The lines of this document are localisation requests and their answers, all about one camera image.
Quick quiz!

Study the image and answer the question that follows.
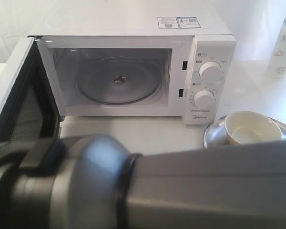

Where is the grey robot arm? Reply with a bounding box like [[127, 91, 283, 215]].
[[0, 135, 286, 229]]

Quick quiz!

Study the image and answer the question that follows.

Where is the white microwave oven body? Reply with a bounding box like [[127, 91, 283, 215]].
[[30, 3, 236, 125]]

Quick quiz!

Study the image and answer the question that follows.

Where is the white microwave door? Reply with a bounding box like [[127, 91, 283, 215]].
[[0, 37, 61, 142]]

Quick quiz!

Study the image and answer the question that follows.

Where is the round steel tray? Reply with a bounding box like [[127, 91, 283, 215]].
[[203, 115, 286, 149]]

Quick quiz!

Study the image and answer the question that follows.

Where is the white printed bottle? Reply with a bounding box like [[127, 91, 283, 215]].
[[266, 15, 286, 79]]

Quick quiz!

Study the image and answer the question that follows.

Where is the lower white control knob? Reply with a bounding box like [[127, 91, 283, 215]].
[[194, 90, 215, 109]]

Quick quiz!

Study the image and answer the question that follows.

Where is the glass microwave turntable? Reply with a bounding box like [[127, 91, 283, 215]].
[[77, 57, 162, 105]]

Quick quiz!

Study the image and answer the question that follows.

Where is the white control knob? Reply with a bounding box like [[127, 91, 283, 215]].
[[194, 90, 215, 109], [199, 62, 222, 83]]

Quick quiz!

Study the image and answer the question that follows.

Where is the white warning label sticker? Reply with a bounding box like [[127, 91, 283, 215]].
[[157, 16, 201, 29]]

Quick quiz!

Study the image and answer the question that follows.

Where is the cream ceramic bowl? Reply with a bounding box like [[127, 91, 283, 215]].
[[224, 111, 282, 145]]

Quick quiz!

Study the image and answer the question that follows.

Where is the upper white control knob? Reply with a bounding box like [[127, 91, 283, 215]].
[[199, 62, 222, 83]]

